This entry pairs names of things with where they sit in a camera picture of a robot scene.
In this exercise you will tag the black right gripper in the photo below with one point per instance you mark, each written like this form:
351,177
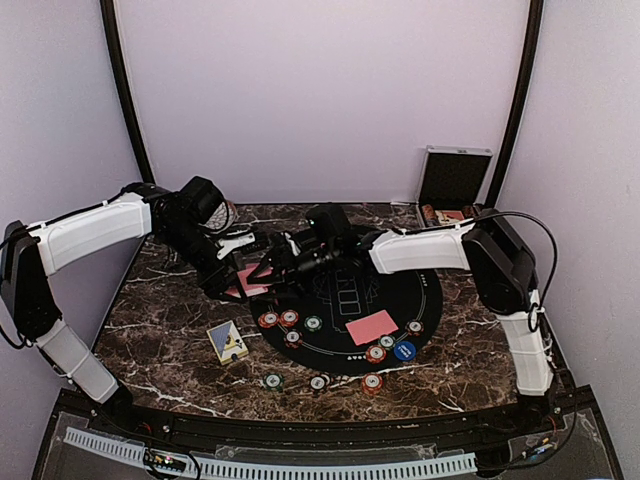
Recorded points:
285,260

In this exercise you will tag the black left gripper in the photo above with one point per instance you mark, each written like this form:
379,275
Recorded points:
220,279

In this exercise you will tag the red playing card deck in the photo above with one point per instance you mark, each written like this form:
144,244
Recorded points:
249,289

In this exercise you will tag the green poker chip stack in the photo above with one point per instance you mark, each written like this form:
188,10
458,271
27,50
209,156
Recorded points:
273,382

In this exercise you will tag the red card mat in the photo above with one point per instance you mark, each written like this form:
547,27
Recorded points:
370,328

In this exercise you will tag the brown poker chip stack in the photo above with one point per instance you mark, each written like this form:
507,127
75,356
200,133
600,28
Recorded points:
319,383

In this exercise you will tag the blue small blind button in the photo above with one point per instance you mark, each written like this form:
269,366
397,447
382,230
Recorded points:
405,351

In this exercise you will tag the red poker chip stack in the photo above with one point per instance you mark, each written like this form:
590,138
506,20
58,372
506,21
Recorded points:
372,383

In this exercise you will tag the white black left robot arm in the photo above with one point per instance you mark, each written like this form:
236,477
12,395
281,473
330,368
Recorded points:
35,253

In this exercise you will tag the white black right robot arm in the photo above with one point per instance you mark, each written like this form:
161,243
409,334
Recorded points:
487,245

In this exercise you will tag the floral patterned ceramic bowl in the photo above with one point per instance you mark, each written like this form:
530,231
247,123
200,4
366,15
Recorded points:
223,217

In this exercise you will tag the round black poker mat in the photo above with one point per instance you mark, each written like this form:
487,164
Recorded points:
339,294

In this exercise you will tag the aluminium poker chip case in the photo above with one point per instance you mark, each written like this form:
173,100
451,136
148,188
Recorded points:
450,182

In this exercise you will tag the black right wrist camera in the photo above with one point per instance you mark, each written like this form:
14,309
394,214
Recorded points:
329,224

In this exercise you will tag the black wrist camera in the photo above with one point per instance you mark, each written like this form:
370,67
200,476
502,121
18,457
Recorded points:
201,199
329,224

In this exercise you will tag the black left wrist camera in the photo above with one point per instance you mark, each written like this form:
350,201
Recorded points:
201,199

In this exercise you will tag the white slotted cable duct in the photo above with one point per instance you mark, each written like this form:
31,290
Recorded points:
284,466

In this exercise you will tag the left black frame post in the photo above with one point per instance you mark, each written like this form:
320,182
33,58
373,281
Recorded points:
124,91

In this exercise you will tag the black frame post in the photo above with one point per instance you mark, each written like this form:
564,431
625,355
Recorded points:
516,112
124,91

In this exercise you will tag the black front table rail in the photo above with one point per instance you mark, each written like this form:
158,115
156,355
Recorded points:
483,429

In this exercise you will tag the right black frame post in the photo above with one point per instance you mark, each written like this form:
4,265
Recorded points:
516,112

